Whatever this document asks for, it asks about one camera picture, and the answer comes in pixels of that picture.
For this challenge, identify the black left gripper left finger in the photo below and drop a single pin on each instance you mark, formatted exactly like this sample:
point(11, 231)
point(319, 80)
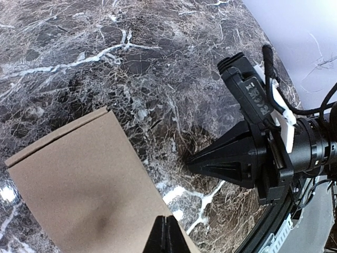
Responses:
point(156, 242)

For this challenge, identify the black front rail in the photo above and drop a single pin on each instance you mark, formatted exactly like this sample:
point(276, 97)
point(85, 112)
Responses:
point(274, 215)

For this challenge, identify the white slotted cable duct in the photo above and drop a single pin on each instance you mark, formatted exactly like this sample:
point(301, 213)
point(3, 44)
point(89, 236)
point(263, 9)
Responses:
point(276, 241)

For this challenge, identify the brown cardboard box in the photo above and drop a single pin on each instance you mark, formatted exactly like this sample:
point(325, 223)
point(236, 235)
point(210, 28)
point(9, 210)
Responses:
point(87, 188)

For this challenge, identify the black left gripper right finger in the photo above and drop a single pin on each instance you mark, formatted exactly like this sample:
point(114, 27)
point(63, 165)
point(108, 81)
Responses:
point(175, 242)

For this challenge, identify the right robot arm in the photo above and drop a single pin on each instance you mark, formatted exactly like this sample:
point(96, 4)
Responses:
point(313, 154)

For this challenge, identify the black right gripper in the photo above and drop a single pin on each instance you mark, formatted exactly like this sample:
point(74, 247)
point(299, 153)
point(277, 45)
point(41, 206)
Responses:
point(233, 158)

